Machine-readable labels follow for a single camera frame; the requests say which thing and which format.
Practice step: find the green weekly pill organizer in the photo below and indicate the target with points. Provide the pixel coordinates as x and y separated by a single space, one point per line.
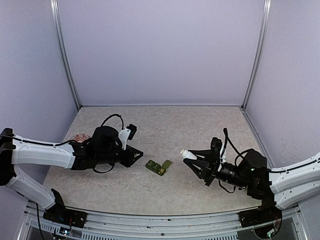
159 169

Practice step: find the red patterned bowl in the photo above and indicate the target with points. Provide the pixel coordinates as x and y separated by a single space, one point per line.
80 137

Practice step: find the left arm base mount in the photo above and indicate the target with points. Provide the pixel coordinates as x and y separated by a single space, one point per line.
59 213

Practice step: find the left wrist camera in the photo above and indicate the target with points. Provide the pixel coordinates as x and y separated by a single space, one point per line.
127 134

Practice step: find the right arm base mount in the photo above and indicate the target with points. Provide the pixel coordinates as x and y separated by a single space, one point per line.
266 212

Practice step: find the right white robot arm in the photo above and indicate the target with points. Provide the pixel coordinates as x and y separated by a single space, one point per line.
283 186

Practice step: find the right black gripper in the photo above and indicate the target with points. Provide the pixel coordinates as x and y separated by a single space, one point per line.
205 172

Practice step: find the aluminium corner post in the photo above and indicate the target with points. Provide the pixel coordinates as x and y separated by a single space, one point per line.
54 5
258 53

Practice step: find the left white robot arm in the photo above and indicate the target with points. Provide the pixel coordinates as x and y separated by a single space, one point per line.
105 146

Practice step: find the small white pill bottle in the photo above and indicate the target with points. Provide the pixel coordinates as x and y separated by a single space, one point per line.
186 154

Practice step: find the right aluminium corner post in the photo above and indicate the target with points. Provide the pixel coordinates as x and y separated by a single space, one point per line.
258 53

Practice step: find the left aluminium corner post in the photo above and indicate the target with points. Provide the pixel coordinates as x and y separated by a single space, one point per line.
54 5

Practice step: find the aluminium front rail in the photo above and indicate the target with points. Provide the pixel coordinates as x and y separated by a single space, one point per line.
114 226

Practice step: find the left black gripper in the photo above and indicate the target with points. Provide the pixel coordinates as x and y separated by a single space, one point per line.
129 160

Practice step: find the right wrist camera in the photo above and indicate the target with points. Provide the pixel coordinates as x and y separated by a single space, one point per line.
218 147

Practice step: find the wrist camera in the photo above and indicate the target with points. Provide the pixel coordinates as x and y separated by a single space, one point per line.
127 134
218 147

